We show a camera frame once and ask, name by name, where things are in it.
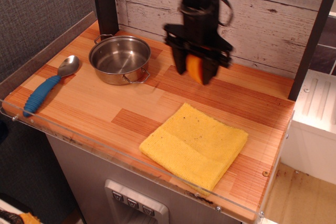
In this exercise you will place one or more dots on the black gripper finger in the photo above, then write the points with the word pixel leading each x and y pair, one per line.
pixel 179 55
pixel 209 69

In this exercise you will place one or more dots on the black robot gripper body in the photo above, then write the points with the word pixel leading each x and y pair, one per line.
pixel 198 33

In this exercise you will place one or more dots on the orange toy half slice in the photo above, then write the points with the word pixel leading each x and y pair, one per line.
pixel 194 67

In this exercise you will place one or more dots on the yellow folded cloth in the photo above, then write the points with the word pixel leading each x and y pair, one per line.
pixel 195 147

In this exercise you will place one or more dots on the orange cloth bottom corner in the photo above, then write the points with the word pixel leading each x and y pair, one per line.
pixel 28 218

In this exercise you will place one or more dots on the small steel pot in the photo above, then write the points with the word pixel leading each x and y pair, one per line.
pixel 120 60

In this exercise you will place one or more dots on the clear acrylic edge guard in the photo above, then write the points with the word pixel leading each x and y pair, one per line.
pixel 116 132

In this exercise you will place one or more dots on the white toy sink unit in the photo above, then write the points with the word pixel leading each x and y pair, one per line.
pixel 310 140

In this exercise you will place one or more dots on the grey toy fridge cabinet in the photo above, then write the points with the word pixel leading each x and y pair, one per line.
pixel 86 174

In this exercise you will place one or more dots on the silver dispenser button panel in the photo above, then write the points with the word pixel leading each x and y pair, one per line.
pixel 130 206

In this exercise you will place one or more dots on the dark left shelf post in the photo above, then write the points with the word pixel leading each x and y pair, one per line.
pixel 107 16

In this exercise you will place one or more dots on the dark shelf post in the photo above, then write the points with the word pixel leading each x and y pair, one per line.
pixel 313 40
pixel 107 16

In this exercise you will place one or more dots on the blue handled metal spoon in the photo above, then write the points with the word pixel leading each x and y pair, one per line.
pixel 68 67

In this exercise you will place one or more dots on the dark right shelf post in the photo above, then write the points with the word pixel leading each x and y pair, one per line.
pixel 313 40

